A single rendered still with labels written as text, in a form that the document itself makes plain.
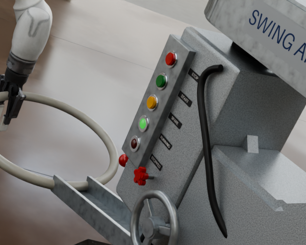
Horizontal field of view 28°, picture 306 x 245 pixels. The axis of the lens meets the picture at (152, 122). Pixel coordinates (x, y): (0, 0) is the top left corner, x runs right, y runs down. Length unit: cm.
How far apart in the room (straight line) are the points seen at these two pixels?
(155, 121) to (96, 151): 284
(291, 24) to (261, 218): 33
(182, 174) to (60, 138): 291
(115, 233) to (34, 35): 74
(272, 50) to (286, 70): 5
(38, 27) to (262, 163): 98
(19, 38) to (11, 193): 157
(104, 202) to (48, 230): 150
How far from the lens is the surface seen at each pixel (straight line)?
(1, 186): 342
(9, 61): 201
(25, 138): 393
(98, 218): 155
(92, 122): 211
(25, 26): 194
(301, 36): 102
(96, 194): 177
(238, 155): 117
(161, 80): 123
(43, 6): 208
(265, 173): 114
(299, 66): 101
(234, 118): 116
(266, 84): 116
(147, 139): 127
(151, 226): 118
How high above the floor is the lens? 187
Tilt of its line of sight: 23 degrees down
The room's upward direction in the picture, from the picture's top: 24 degrees clockwise
